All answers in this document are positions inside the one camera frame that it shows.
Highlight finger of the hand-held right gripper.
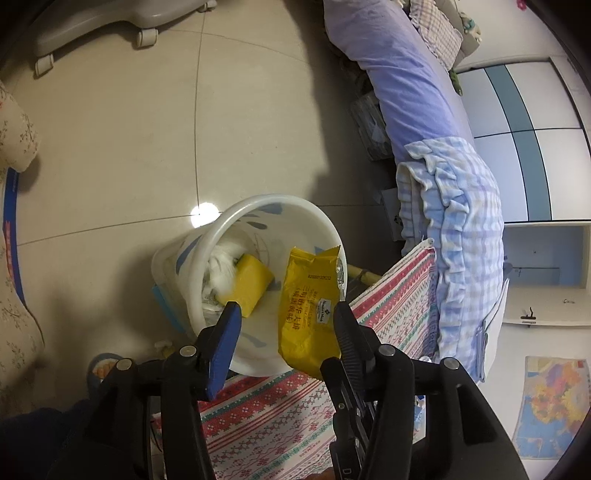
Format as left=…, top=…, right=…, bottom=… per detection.
left=333, top=300, right=371, bottom=398
left=320, top=357, right=352, bottom=416

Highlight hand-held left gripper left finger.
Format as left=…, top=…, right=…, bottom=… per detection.
left=60, top=302, right=242, bottom=480

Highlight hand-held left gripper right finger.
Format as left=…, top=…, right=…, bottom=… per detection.
left=356, top=319, right=529, bottom=480

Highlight yellow snack packet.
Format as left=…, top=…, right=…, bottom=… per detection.
left=277, top=246, right=346, bottom=378

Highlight white plastic bin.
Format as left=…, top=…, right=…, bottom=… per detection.
left=151, top=194, right=345, bottom=376

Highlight bamboo stick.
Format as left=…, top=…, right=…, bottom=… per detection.
left=346, top=264, right=382, bottom=284

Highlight striped patterned blanket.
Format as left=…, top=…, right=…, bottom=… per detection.
left=152, top=244, right=439, bottom=480

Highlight yellow folded wrapper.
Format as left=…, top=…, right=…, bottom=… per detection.
left=225, top=254, right=275, bottom=318

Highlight white crumpled tissue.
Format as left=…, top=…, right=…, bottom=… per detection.
left=203, top=240, right=250, bottom=315

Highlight blue slipper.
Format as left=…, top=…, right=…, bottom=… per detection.
left=87, top=353, right=124, bottom=393

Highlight blue plaid ruffled quilt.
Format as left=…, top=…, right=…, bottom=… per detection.
left=396, top=136, right=511, bottom=384

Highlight white shelf unit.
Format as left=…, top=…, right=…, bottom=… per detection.
left=501, top=219, right=591, bottom=328

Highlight clear plastic bags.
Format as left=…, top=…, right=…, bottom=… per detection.
left=348, top=90, right=398, bottom=162

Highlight person's dark trouser leg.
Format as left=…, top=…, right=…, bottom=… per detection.
left=0, top=399, right=93, bottom=480

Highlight blue printed strip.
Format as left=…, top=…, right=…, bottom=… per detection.
left=2, top=166, right=26, bottom=305

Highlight blue and white wardrobe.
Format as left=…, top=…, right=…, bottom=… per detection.
left=455, top=55, right=591, bottom=224

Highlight purple bed sheet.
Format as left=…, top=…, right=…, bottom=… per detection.
left=322, top=0, right=476, bottom=162

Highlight floral fabric cushion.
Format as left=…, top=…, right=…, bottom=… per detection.
left=0, top=80, right=47, bottom=416

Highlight plaid pillow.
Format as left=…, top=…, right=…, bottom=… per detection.
left=409, top=0, right=465, bottom=68

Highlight grey wheeled chair base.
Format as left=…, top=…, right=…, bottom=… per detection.
left=32, top=0, right=218, bottom=77

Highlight map wall poster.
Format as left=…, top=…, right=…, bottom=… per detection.
left=512, top=355, right=587, bottom=462

